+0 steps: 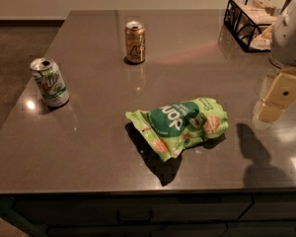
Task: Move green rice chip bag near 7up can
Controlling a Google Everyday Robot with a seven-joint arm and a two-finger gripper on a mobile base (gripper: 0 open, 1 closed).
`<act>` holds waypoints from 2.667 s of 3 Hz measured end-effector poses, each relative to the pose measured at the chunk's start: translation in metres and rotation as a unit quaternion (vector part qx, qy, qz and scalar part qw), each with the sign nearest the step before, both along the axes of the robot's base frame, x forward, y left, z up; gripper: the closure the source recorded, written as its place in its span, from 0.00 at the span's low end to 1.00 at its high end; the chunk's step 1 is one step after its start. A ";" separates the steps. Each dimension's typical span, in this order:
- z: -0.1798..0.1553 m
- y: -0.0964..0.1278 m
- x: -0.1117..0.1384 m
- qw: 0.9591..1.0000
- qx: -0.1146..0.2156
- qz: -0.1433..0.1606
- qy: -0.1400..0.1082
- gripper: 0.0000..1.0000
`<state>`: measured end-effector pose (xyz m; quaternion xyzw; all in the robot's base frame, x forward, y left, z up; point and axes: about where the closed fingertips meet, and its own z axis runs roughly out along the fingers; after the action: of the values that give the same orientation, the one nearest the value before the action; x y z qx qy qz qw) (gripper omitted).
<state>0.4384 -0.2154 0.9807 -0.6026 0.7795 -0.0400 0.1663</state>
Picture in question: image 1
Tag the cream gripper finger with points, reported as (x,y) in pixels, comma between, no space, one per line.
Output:
(278,93)

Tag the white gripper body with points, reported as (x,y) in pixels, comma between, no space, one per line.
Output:
(290,39)

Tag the green rice chip bag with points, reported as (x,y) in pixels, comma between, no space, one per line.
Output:
(171,129)

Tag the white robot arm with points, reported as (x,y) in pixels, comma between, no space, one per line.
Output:
(278,89)

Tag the orange soda can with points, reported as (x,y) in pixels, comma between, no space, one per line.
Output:
(135,42)

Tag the white green 7up can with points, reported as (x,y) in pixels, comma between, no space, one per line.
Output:
(50,82)

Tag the napkins in basket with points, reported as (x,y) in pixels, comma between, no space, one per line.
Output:
(256,27)

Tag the dark cabinet drawer front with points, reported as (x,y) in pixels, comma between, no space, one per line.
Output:
(101,211)

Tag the black wire basket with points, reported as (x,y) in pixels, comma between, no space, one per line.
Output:
(232,19)

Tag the dark drawer handle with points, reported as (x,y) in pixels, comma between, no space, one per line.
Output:
(135,217)

